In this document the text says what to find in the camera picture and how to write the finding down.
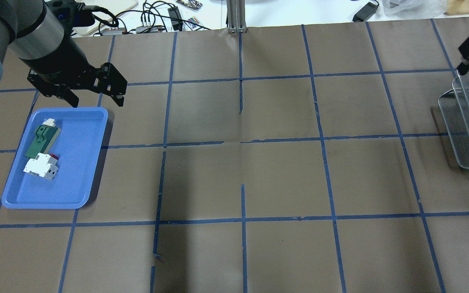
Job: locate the black power adapter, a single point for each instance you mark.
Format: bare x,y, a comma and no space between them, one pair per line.
366,12

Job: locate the wooden board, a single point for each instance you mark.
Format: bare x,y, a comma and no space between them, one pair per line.
457,7

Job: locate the clear plastic bag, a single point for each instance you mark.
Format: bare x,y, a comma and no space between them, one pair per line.
415,8

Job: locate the aluminium frame post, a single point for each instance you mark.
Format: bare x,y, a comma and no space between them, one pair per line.
236,22

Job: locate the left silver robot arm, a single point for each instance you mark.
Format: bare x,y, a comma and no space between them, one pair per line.
39,32

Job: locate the blue plastic tray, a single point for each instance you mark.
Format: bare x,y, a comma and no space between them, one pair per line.
77,148

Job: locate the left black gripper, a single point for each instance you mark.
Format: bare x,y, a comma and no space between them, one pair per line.
57,61

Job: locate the white circuit breaker module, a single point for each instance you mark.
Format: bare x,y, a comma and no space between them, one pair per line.
43,165

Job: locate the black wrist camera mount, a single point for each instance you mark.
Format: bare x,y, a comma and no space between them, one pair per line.
71,14

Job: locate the green terminal block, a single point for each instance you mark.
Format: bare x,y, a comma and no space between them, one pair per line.
44,138

